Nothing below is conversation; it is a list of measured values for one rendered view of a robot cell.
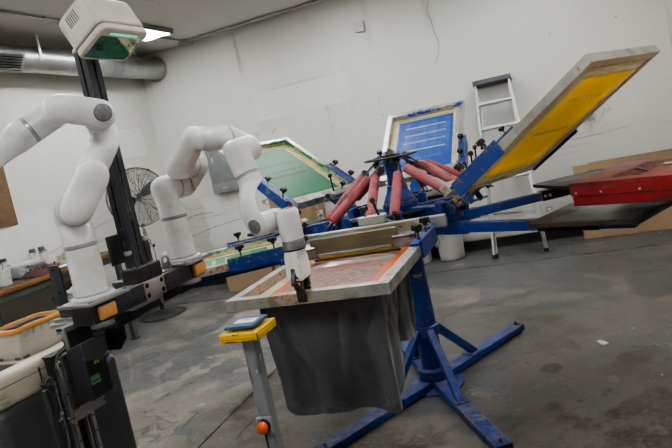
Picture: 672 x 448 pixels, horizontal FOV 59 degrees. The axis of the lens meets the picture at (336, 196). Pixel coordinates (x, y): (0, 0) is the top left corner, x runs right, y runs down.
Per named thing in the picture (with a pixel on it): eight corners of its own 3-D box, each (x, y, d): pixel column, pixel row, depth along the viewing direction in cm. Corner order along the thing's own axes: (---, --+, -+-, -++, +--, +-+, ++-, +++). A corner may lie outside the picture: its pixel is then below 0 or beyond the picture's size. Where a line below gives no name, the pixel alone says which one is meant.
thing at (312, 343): (404, 414, 196) (377, 289, 193) (282, 419, 212) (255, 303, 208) (406, 410, 199) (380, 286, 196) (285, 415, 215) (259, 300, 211)
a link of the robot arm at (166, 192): (153, 223, 216) (142, 179, 214) (179, 215, 227) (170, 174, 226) (172, 220, 211) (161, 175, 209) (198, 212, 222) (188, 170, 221)
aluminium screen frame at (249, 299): (391, 294, 182) (388, 282, 182) (226, 312, 203) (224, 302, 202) (435, 238, 256) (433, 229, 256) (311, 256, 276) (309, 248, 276)
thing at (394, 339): (405, 409, 198) (379, 287, 195) (394, 410, 200) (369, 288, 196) (429, 354, 241) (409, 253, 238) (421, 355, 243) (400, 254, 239)
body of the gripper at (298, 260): (289, 243, 199) (296, 275, 200) (277, 250, 189) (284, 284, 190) (310, 240, 196) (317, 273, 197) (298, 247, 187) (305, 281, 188)
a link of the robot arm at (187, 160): (182, 111, 197) (220, 108, 213) (139, 191, 215) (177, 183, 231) (209, 139, 194) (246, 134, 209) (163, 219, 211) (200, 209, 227)
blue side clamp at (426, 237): (424, 258, 227) (421, 240, 227) (412, 260, 229) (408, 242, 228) (438, 240, 255) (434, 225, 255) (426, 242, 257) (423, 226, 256)
